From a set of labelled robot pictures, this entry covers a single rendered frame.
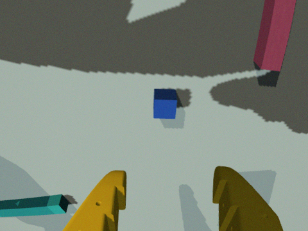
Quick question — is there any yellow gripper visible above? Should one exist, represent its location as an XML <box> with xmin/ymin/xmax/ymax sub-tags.
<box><xmin>62</xmin><ymin>166</ymin><xmax>283</xmax><ymax>231</ymax></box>

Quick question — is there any pink rod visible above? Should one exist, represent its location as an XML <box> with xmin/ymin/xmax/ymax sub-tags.
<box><xmin>253</xmin><ymin>0</ymin><xmax>296</xmax><ymax>71</ymax></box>

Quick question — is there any turquoise rod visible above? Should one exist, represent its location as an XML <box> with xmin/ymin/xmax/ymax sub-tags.
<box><xmin>0</xmin><ymin>194</ymin><xmax>69</xmax><ymax>217</ymax></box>

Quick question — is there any small blue cube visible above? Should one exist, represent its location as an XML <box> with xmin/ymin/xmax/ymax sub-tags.
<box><xmin>153</xmin><ymin>89</ymin><xmax>177</xmax><ymax>119</ymax></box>

